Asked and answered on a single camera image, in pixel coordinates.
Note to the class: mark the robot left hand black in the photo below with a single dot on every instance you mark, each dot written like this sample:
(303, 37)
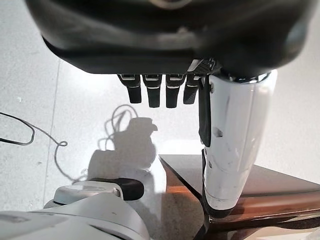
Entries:
(150, 37)

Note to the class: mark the glossy brown stool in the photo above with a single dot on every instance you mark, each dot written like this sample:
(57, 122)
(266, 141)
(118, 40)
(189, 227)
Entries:
(275, 190)

